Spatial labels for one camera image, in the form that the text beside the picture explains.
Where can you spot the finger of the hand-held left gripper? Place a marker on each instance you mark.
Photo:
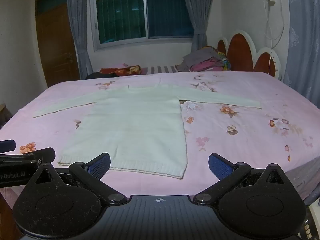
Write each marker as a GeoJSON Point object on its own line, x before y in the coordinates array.
{"type": "Point", "coordinates": [43, 155]}
{"type": "Point", "coordinates": [7, 146]}

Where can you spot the red patterned cloth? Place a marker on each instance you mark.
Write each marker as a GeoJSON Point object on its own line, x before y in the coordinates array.
{"type": "Point", "coordinates": [125, 70]}

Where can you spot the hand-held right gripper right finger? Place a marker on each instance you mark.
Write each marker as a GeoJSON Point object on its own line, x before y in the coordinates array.
{"type": "Point", "coordinates": [220, 167]}

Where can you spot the white knit sweater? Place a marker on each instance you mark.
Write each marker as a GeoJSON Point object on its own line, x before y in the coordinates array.
{"type": "Point", "coordinates": [137, 120]}

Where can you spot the white lace curtain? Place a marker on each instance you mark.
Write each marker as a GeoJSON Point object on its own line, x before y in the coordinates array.
{"type": "Point", "coordinates": [302, 42]}

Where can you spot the wooden bedside furniture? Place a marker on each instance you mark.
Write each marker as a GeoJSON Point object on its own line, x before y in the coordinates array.
{"type": "Point", "coordinates": [2, 111]}

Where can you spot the multicoloured patterned cloth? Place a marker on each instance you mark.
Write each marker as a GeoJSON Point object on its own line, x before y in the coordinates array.
{"type": "Point", "coordinates": [225, 61]}

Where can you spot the grey garment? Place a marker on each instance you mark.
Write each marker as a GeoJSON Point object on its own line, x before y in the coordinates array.
{"type": "Point", "coordinates": [193, 57]}

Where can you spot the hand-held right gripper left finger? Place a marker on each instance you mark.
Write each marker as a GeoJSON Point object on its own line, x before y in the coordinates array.
{"type": "Point", "coordinates": [100, 167]}

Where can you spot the brown wooden door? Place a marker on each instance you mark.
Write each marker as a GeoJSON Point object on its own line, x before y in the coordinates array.
{"type": "Point", "coordinates": [55, 42]}

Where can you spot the window with white frame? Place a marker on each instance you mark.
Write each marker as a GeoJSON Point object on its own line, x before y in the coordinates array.
{"type": "Point", "coordinates": [120, 17]}

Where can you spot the red and white headboard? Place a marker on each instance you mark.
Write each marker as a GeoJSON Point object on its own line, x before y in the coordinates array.
{"type": "Point", "coordinates": [241, 52]}

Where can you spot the grey curtain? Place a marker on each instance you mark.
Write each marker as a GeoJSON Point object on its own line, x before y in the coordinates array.
{"type": "Point", "coordinates": [197, 10]}
{"type": "Point", "coordinates": [77, 30]}

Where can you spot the bed with pink floral sheet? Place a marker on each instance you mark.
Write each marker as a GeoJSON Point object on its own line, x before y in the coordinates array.
{"type": "Point", "coordinates": [225, 142]}

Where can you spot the black cloth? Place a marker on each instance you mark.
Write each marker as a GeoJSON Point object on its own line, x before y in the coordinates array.
{"type": "Point", "coordinates": [100, 75]}

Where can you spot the pink garment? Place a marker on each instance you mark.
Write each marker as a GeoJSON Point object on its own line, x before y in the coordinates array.
{"type": "Point", "coordinates": [208, 65]}

